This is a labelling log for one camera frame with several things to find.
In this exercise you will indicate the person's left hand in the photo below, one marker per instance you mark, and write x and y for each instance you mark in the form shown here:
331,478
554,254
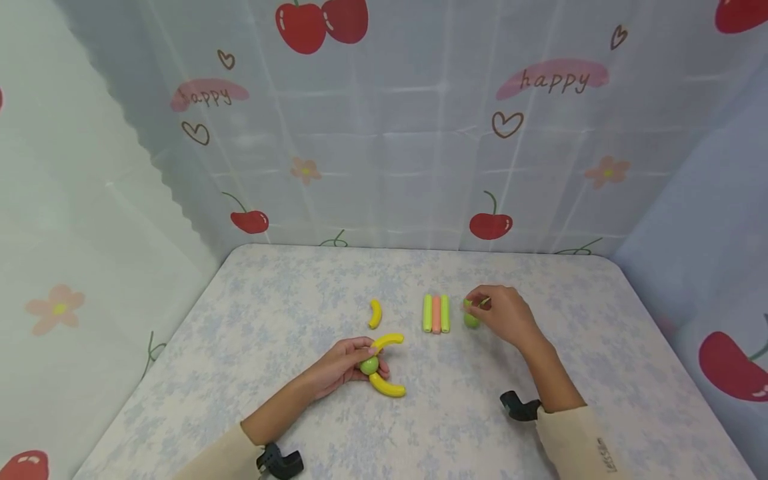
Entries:
339,368

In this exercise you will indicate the black wrist band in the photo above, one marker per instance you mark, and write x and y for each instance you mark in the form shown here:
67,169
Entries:
519,406
279,461

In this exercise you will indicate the person's right forearm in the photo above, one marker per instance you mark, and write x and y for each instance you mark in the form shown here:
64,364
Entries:
564,406

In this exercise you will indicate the person's right fingers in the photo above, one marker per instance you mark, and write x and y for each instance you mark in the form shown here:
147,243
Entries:
480,294

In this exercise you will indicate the person's left fingers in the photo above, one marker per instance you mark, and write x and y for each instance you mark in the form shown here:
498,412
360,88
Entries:
359,343

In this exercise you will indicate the green toy ball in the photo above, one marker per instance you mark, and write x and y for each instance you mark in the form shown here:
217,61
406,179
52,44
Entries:
369,365
471,319

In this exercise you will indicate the short yellow curved toy piece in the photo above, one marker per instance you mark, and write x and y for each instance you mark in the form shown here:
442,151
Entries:
375,313

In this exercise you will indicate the person's right hand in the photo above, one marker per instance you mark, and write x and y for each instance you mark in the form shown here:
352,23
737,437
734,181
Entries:
509,314

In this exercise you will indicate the person's left thumb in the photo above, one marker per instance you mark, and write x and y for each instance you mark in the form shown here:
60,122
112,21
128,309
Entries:
373,376

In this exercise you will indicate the person's left forearm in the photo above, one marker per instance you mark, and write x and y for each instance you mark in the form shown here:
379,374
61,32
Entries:
273,421

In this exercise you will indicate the green toy stick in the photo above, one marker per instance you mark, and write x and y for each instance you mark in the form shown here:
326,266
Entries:
444,313
427,313

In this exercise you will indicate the orange toy stick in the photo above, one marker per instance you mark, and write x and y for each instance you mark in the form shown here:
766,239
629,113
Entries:
436,314

